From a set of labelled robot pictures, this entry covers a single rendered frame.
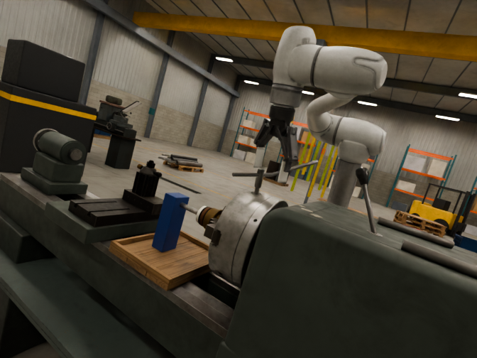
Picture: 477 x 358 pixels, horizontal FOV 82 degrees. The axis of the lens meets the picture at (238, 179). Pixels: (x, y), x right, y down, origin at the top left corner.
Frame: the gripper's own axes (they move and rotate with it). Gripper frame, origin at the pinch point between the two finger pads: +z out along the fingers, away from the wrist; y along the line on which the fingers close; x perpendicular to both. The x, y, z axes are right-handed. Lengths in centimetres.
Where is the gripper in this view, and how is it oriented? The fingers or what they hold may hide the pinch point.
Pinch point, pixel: (269, 170)
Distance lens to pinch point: 88.8
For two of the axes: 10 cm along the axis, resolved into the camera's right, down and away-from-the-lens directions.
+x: -8.6, 0.2, -5.2
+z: -1.7, 9.4, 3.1
